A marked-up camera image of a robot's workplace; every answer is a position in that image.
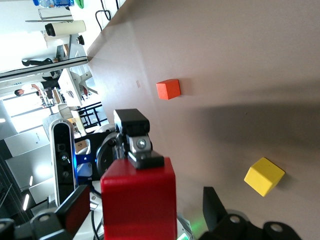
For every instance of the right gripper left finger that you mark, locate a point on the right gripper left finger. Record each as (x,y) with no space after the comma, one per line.
(62,225)

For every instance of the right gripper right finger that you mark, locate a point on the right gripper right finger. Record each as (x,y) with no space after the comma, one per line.
(225,225)

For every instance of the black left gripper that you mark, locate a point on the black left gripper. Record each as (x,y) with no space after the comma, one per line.
(105,155)

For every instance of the red wooden block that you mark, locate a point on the red wooden block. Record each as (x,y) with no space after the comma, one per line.
(138,200)

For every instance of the orange wooden block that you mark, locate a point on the orange wooden block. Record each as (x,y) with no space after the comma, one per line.
(168,89)

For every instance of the yellow wooden block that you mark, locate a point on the yellow wooden block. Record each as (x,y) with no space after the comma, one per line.
(263,177)

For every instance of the small tape patch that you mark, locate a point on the small tape patch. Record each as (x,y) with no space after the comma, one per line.
(138,84)

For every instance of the white desk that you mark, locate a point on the white desk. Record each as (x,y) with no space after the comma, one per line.
(72,87)

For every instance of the white cabinet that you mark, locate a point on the white cabinet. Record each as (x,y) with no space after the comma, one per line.
(25,150)

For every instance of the standing person white shirt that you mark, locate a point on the standing person white shirt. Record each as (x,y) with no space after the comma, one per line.
(30,88)

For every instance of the person in black trousers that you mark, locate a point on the person in black trousers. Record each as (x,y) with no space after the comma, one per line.
(40,61)

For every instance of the white tumbler black lid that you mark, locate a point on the white tumbler black lid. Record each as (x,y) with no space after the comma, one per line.
(67,27)

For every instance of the green object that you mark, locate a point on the green object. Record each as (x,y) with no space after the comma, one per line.
(80,3)

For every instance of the water bottle blue label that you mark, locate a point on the water bottle blue label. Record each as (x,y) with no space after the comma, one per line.
(55,3)

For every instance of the black chair frame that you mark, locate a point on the black chair frame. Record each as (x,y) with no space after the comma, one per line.
(87,117)

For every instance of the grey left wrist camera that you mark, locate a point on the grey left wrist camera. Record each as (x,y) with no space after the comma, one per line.
(62,162)

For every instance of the aluminium frame post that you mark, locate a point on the aluminium frame post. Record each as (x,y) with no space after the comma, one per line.
(50,65)

